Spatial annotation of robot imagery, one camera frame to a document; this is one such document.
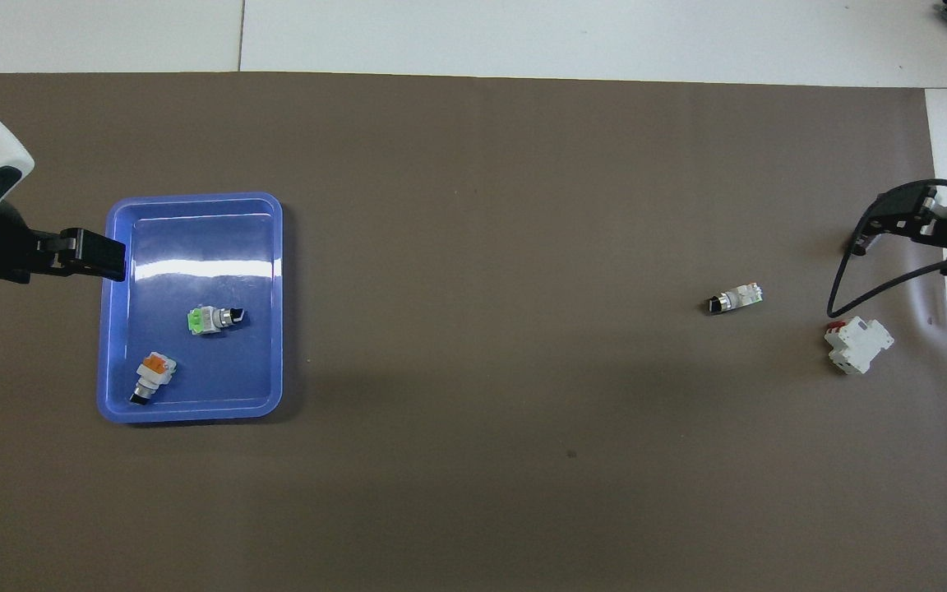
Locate brown table mat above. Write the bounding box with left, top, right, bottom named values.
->
left=0, top=72, right=947, bottom=592

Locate white red circuit breaker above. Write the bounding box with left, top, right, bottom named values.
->
left=824, top=317, right=895, bottom=376

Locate blue plastic tray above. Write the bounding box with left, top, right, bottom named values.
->
left=96, top=192, right=284, bottom=425

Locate green-backed selector switch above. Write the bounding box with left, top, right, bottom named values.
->
left=187, top=304, right=246, bottom=337

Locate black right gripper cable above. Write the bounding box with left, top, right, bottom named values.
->
left=825, top=177, right=947, bottom=320

